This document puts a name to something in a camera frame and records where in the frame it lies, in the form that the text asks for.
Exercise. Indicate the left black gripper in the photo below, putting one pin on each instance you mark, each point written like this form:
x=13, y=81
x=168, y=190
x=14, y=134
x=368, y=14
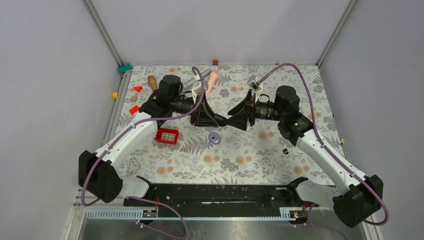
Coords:
x=203, y=119

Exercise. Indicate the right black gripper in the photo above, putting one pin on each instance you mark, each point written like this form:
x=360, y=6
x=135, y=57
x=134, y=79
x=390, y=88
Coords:
x=240, y=118

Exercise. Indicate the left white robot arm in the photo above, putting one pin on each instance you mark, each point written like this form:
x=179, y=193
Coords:
x=98, y=171

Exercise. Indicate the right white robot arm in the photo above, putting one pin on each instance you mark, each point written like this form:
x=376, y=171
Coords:
x=355, y=196

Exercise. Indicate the lilac oval earbud case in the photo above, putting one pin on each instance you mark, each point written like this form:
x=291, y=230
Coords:
x=214, y=138

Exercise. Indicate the floral patterned mat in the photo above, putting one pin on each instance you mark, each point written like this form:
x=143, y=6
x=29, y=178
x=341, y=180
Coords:
x=254, y=156

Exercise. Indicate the silver grey microphone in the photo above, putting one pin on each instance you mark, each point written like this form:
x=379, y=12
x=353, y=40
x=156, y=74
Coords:
x=189, y=82

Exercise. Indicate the pink toy microphone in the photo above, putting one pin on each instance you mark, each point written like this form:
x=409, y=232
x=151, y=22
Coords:
x=213, y=76

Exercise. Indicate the red lego brick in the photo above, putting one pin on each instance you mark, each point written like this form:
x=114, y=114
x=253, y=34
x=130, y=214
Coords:
x=167, y=136

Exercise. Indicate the brown toy microphone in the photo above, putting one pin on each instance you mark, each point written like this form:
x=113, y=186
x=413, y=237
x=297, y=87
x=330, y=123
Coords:
x=152, y=81

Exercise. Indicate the red triangle block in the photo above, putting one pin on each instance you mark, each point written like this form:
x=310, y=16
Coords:
x=138, y=88

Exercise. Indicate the red wedge block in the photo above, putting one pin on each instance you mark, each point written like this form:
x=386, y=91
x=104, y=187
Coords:
x=134, y=109

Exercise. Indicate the tan wooden cube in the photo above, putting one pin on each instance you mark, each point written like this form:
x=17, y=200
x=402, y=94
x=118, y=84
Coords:
x=133, y=98

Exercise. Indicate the teal corner clip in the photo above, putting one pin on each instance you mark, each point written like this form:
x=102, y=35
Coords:
x=124, y=68

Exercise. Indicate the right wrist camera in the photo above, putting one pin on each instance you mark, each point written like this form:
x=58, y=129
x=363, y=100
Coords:
x=253, y=83

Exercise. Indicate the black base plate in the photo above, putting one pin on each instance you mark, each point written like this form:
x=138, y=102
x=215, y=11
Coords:
x=220, y=201

